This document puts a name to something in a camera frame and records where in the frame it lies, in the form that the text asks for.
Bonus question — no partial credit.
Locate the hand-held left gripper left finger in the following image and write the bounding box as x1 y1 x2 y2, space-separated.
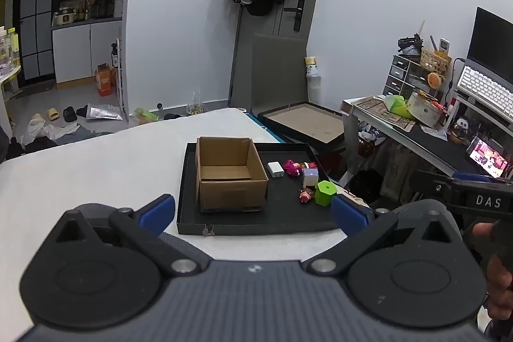
54 194 203 276

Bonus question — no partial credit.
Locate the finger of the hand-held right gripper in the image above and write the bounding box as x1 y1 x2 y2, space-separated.
415 169 495 206

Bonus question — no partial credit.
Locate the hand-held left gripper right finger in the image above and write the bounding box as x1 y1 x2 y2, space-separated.
302 194 461 276

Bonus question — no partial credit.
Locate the green hexagonal box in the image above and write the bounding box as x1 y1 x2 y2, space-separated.
314 181 337 206

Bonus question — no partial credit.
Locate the lilac square box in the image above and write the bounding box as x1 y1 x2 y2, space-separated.
302 168 320 188

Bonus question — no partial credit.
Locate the black shallow tray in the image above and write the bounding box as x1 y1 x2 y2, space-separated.
176 142 349 236

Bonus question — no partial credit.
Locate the brown cardboard box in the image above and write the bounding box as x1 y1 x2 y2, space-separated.
195 136 269 213

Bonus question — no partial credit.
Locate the large pink dinosaur figurine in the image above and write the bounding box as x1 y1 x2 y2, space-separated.
282 160 306 178

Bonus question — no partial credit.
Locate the person's right hand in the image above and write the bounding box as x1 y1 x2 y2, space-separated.
472 222 513 324

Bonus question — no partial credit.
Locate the phone with lit screen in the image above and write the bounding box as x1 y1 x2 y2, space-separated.
465 136 511 178

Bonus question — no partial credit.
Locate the black desk mat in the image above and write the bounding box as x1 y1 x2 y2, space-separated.
401 121 493 176

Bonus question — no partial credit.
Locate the panda figurine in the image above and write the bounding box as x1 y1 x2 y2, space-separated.
450 117 473 144

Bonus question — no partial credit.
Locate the red basket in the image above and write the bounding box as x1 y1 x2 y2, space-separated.
358 134 387 158

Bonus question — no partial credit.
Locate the grey desk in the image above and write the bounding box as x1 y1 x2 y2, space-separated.
342 96 513 182

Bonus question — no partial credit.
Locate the white keyboard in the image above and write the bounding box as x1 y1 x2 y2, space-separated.
456 65 513 112

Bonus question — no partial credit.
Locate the green plastic bag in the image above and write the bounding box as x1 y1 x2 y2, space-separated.
132 107 159 125

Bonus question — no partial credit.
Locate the black framed brown board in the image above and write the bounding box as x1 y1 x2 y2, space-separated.
257 102 347 146

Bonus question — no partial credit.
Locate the green packet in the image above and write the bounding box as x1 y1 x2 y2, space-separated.
383 94 413 120

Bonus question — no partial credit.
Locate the clear plastic bag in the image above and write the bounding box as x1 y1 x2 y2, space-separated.
186 91 206 116

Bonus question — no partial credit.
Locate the silver foil bag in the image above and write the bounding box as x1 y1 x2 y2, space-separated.
85 104 124 121

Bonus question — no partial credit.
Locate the patterned paper mat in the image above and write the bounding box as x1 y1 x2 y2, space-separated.
355 96 417 132

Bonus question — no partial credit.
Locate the woven basket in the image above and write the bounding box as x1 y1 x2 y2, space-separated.
420 47 453 75

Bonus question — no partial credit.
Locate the grey drawer organizer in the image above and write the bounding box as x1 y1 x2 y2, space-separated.
383 54 445 100

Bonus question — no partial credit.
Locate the white narrow rack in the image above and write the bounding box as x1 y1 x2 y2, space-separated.
114 27 130 118

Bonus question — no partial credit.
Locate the black monitor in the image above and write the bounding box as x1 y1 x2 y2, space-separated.
467 6 513 84

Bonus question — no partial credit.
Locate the orange cardboard box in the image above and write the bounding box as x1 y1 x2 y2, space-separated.
94 63 118 97

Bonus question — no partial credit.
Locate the black toy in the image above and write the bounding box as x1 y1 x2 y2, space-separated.
398 33 425 56

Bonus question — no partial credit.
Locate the white plastic bag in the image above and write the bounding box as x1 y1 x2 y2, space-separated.
20 118 81 146

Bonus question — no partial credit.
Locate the grey padded panel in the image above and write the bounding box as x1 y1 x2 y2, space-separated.
250 33 309 122

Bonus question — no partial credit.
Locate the white lower cabinet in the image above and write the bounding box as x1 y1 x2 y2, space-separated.
51 19 123 84

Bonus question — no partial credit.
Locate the row of condiment bottles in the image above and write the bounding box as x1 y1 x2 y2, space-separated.
74 0 117 20

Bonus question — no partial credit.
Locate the white rice cooker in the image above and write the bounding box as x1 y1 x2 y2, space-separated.
54 7 75 26

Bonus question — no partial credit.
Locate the side shelf with jars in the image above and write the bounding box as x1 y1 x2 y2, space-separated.
0 27 22 102

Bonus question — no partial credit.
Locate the black framed glass door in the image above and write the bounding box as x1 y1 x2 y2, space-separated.
12 0 61 82

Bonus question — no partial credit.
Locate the black door lock handle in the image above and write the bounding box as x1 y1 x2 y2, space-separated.
283 0 305 32

